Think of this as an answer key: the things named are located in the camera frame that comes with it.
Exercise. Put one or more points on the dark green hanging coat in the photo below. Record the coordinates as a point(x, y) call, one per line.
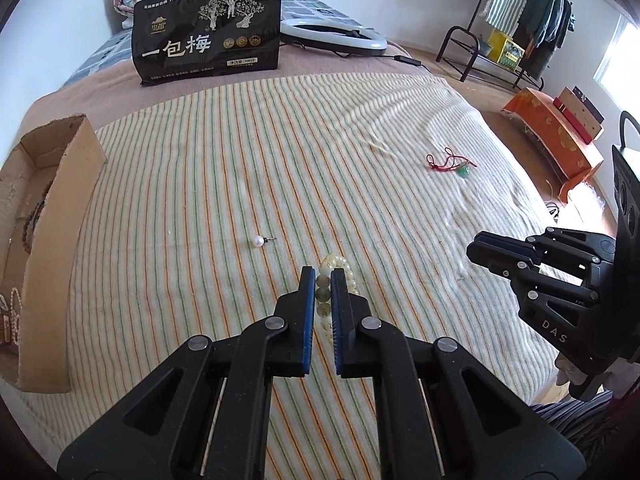
point(542, 5)

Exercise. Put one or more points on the cardboard box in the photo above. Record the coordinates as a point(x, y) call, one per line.
point(55, 260)

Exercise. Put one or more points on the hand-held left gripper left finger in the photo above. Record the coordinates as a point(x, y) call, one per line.
point(306, 320)

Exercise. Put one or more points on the dark blue flat box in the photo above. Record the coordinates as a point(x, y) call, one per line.
point(590, 105)

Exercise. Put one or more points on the black metal clothes rack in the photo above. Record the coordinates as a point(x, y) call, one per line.
point(460, 28)

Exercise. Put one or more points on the pearl stud earring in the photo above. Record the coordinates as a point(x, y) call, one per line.
point(257, 242)

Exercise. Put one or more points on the orange cloth covered table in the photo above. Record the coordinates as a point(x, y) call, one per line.
point(550, 130)

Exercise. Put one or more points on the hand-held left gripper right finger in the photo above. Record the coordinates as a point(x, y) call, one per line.
point(337, 320)

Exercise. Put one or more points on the red flat box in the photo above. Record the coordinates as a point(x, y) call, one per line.
point(570, 119)

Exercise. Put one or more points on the small teal hanging bag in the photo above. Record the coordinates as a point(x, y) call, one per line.
point(571, 21)

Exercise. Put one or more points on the black snack bag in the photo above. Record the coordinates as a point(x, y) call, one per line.
point(200, 65)

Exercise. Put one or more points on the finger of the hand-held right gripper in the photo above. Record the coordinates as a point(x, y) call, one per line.
point(502, 244)
point(500, 265)

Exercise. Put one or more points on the yellow crate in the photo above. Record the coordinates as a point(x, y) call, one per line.
point(505, 50)

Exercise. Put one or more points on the stack of boxes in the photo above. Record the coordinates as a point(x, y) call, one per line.
point(582, 120)

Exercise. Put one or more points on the window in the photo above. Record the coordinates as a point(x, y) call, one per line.
point(620, 55)

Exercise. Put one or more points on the dark striped cloth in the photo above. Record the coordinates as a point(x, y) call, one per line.
point(590, 435)

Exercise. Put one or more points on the dark hanging jacket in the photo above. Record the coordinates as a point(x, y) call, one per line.
point(552, 45)

